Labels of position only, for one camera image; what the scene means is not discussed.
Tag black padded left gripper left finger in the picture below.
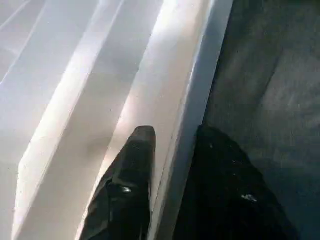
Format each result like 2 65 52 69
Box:
79 126 158 240

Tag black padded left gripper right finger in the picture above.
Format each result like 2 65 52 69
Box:
174 124 301 240

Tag white plastic table top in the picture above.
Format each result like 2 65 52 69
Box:
0 0 235 240

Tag black work mat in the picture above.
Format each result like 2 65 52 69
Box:
174 0 320 240

